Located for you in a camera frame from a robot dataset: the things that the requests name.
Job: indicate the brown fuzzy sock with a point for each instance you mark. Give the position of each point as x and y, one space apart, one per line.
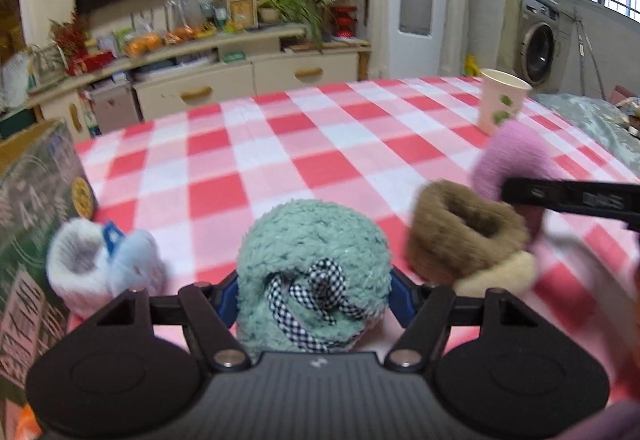
450 240

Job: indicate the red berry branch bouquet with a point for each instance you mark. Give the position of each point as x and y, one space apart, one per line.
70 32

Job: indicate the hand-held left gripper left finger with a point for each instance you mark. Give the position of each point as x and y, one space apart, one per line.
227 300

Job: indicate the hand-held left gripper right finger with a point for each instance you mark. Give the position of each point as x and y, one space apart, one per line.
402 300

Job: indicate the white paper cup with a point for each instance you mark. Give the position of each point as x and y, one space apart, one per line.
500 95

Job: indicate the green potted plant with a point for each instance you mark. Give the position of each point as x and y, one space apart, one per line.
300 15

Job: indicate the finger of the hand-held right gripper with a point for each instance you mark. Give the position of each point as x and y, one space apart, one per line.
575 197

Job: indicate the wooden photo frame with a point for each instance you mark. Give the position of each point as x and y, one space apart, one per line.
242 12

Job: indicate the grey storage box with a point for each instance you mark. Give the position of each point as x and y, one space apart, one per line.
115 107

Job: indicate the clear plastic bag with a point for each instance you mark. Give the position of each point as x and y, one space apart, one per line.
182 2

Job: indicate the cream television cabinet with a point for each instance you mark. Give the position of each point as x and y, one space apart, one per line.
200 87

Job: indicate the grey green sofa cover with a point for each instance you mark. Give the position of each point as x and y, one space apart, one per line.
585 125

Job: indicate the printed cardboard box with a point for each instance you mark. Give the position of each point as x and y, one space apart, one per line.
35 220

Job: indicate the white blue fuzzy sock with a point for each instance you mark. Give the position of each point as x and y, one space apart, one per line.
80 265

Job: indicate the yellow detergent bottle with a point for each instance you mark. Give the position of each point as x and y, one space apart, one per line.
472 66

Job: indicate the white covered cabinet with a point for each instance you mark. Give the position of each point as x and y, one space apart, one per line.
495 20

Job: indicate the silver washing machine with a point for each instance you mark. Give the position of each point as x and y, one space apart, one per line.
540 45

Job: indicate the teal plush sock checkered ribbon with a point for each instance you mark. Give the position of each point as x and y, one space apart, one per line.
310 240

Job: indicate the bag of oranges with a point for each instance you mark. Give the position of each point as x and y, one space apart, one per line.
144 45
178 35

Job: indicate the pink plush sock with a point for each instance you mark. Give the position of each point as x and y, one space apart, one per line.
510 150

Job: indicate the red stand ornament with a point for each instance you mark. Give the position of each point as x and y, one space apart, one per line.
344 20

